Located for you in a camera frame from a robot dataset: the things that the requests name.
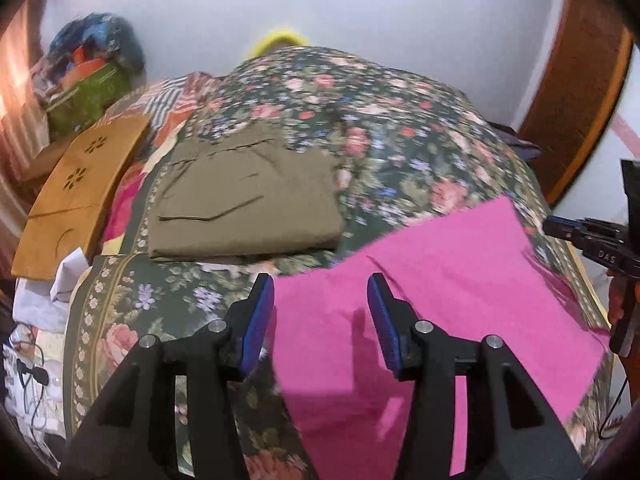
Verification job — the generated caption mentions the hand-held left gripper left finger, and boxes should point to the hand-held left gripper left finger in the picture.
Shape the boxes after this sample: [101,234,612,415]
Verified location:
[58,273,276,480]

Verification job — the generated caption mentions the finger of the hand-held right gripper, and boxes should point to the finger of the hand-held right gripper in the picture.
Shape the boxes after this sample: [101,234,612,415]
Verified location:
[543,216,596,247]

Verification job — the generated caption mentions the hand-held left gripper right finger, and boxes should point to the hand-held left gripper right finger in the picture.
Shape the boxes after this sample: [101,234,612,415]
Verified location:
[366,273,590,480]

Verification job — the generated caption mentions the pink pants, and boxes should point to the pink pants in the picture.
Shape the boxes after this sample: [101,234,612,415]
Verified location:
[272,195,612,478]

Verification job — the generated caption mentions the folded olive pants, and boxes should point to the folded olive pants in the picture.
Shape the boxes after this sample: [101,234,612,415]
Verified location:
[148,121,346,262]

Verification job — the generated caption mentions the person's right hand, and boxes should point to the person's right hand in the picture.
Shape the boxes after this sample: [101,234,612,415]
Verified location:
[606,269,627,331]

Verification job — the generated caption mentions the wooden door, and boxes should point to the wooden door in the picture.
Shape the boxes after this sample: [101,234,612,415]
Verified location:
[517,0,635,206]

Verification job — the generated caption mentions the floral bed cover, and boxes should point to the floral bed cover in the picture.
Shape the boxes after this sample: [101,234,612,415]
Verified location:
[64,46,615,480]

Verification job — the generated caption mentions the white paper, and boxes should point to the white paper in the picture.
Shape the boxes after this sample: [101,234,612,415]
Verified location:
[49,247,91,304]

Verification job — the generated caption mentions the wooden lap table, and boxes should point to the wooden lap table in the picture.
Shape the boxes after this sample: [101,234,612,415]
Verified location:
[11,113,153,281]

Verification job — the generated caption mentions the striped colourful blanket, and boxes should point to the striped colourful blanket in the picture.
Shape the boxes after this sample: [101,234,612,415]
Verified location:
[102,72,221,241]

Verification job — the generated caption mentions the yellow round object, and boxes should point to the yellow round object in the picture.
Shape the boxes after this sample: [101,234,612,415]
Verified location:
[250,28,308,57]

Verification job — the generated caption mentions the green cardboard box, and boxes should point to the green cardboard box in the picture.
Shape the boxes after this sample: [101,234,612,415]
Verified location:
[45,61,132,135]

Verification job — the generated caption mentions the blue plastic bag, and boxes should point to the blue plastic bag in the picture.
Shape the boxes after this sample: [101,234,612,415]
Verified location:
[49,13,147,77]

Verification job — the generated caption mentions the pink curtain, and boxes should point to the pink curtain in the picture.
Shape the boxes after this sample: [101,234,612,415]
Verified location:
[0,0,51,201]

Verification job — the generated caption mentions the black cable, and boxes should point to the black cable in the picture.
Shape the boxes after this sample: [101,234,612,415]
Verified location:
[4,324,51,431]

